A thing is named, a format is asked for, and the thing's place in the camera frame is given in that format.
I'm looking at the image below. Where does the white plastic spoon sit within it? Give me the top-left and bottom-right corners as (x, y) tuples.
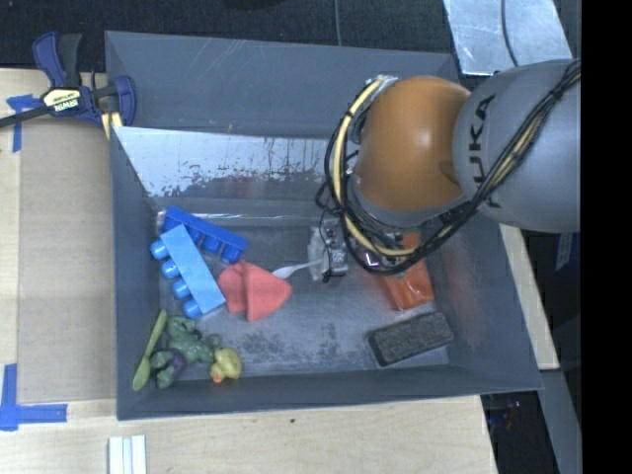
(272, 259), (323, 280)

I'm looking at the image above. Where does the red cloth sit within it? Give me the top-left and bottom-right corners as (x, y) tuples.
(216, 260), (294, 323)

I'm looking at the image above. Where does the orange packet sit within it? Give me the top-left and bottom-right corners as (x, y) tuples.
(383, 231), (436, 312)

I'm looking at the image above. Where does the dark blue toy brick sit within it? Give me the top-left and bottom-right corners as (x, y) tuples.
(160, 204), (250, 266)

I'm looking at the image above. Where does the black sponge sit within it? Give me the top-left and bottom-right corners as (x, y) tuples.
(367, 310), (456, 367)

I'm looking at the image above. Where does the light blue toy brick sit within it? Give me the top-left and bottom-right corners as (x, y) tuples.
(149, 223), (228, 320)

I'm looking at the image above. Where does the yellow toy duck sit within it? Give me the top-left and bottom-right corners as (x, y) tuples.
(208, 347), (243, 384)

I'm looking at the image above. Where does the green toy figure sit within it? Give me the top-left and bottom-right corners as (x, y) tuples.
(148, 315), (224, 390)

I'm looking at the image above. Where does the grey metal bin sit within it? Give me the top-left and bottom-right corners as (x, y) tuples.
(104, 30), (545, 422)

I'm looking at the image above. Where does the pale wood board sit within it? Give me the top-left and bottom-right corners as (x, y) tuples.
(16, 119), (119, 405)

